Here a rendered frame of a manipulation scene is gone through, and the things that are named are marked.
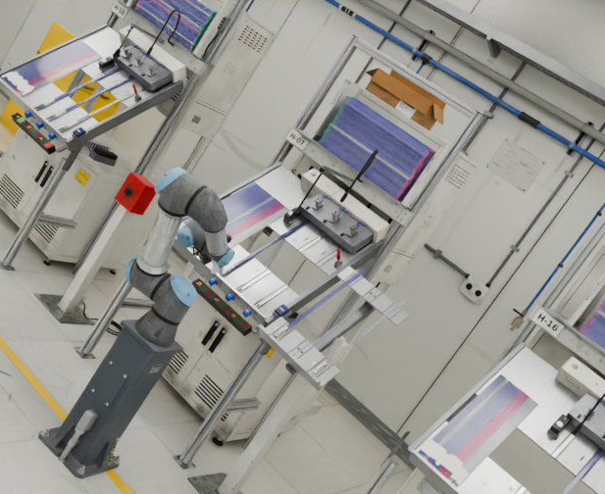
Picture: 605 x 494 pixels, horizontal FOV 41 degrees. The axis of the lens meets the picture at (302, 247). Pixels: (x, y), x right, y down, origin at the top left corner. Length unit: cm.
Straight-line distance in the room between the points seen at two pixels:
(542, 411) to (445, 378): 183
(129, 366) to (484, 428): 132
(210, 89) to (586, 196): 223
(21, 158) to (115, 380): 210
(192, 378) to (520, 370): 150
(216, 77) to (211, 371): 165
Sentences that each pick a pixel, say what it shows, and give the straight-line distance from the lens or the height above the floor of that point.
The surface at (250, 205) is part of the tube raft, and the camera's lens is 372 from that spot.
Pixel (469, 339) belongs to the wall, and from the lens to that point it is 498.
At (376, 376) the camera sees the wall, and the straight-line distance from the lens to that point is 519.
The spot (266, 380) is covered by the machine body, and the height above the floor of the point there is 41.
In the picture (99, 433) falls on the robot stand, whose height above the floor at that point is 16.
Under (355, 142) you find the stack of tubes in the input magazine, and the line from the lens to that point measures 372.
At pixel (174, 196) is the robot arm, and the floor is 107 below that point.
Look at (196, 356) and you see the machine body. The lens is 385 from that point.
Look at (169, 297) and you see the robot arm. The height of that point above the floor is 72.
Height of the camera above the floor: 164
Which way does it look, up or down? 11 degrees down
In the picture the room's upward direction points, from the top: 34 degrees clockwise
